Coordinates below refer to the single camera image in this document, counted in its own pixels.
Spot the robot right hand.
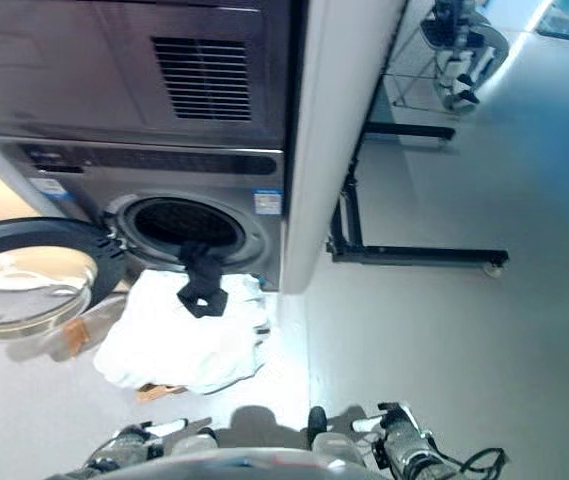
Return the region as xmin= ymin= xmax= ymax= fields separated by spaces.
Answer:
xmin=351 ymin=401 xmax=434 ymax=452

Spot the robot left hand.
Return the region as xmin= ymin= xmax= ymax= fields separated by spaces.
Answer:
xmin=86 ymin=418 xmax=218 ymax=465

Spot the orange wooden laundry basket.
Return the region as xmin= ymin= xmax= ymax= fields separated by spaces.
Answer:
xmin=62 ymin=317 xmax=188 ymax=405

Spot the white clothes pile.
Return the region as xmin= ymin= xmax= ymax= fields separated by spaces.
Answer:
xmin=92 ymin=268 xmax=271 ymax=397

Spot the round washing machine door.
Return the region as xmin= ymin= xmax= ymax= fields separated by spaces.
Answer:
xmin=0 ymin=216 xmax=131 ymax=347

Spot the grey front-load washing machine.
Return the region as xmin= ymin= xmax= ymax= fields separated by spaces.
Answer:
xmin=0 ymin=136 xmax=286 ymax=293

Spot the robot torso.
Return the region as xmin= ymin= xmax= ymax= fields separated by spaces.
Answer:
xmin=63 ymin=446 xmax=370 ymax=480

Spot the black garment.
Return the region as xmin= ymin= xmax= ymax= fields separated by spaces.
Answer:
xmin=175 ymin=242 xmax=229 ymax=320

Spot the blue white energy label sticker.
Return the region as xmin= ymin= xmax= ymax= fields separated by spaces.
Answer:
xmin=254 ymin=188 xmax=282 ymax=217

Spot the white cabinet side panel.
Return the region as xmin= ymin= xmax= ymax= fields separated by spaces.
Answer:
xmin=280 ymin=0 xmax=411 ymax=295

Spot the grey stacked dryer with vent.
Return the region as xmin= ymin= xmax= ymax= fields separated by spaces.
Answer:
xmin=0 ymin=0 xmax=299 ymax=150

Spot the distant robot on stand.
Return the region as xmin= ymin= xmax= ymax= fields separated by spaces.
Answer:
xmin=421 ymin=0 xmax=511 ymax=114

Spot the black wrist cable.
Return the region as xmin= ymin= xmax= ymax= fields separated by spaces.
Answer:
xmin=428 ymin=439 xmax=511 ymax=479

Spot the black wheeled stand frame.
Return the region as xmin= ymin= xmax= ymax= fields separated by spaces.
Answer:
xmin=325 ymin=121 xmax=511 ymax=279

